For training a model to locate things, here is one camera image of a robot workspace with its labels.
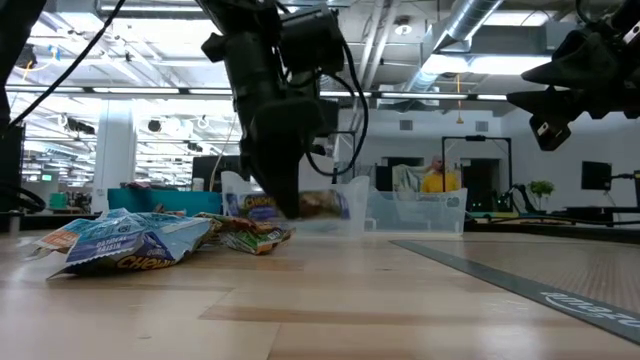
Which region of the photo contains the black desk monitor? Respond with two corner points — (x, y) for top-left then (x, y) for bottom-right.
(192, 154), (246, 194)

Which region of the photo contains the green brown granola bar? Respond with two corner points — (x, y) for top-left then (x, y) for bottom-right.
(194, 212), (296, 256)

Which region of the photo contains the black left camera cable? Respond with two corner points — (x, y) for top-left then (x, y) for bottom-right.
(303, 38), (370, 177)

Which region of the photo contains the translucent grey-bordered silicone mat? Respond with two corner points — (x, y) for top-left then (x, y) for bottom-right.
(389, 238), (640, 346)

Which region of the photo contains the white square pillar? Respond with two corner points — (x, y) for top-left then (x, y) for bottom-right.
(92, 99), (137, 214)

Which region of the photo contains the clear plastic bin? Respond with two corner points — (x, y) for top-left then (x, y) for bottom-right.
(221, 170), (371, 236)
(367, 188), (469, 235)

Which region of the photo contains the teal plastic bin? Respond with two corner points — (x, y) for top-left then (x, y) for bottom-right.
(107, 187), (224, 217)

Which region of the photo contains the small black wall monitor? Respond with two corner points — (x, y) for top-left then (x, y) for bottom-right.
(581, 160), (613, 192)

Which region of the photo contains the large silver ventilation duct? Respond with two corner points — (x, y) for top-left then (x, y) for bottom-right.
(399, 0), (504, 94)

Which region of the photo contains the black background stand frame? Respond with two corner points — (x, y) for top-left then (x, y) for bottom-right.
(441, 134), (515, 214)

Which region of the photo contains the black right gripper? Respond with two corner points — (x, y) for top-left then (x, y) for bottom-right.
(506, 0), (640, 122)

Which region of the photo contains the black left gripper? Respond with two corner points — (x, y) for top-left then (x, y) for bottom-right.
(202, 22), (341, 220)

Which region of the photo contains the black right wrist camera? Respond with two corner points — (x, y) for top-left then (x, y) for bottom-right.
(528, 113), (573, 152)

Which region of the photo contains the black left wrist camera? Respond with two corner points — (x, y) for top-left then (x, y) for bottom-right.
(278, 8), (347, 75)

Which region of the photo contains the teal white patterned cloth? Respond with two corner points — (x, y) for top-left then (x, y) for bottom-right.
(392, 164), (431, 194)

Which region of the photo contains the black background table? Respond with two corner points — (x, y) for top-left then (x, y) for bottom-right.
(564, 203), (640, 226)

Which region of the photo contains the small green potted plant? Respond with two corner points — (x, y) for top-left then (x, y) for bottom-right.
(529, 180), (555, 199)

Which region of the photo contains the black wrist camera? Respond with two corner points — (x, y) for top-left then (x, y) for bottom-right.
(528, 113), (573, 152)
(278, 8), (347, 75)

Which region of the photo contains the person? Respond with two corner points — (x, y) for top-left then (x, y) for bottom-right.
(421, 154), (461, 194)

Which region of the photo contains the blue oatmeal raisin granola bar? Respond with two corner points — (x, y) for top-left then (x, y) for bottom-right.
(47, 209), (214, 279)

